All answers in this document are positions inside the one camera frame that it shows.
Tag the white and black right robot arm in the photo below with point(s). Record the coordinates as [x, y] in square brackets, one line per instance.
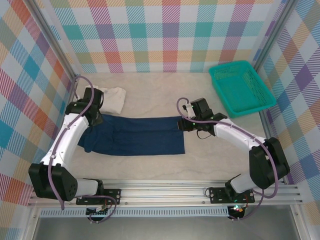
[270, 162]

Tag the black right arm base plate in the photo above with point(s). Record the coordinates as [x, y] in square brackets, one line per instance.
[217, 196]

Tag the teal plastic mesh basket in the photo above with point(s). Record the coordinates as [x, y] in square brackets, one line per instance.
[240, 92]

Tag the aluminium frame post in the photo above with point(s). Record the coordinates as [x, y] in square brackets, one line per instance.
[272, 37]
[53, 40]

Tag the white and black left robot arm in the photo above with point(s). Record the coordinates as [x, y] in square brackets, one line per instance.
[67, 142]

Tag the white folded t-shirt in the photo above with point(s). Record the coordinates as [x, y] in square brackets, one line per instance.
[115, 100]

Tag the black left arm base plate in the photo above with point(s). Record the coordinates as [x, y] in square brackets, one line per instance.
[113, 196]

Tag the aluminium mounting rail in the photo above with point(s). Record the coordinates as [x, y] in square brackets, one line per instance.
[162, 193]

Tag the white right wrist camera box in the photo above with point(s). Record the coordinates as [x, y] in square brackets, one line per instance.
[191, 113]

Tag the aluminium table edge rail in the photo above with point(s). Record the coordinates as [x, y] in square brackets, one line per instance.
[72, 91]
[268, 126]

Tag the small electronics board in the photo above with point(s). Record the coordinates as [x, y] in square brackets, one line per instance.
[97, 212]
[237, 209]

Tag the grey metal panel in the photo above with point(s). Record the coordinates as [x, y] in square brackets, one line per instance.
[162, 230]

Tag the navy blue t-shirt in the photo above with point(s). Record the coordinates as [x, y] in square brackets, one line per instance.
[140, 137]

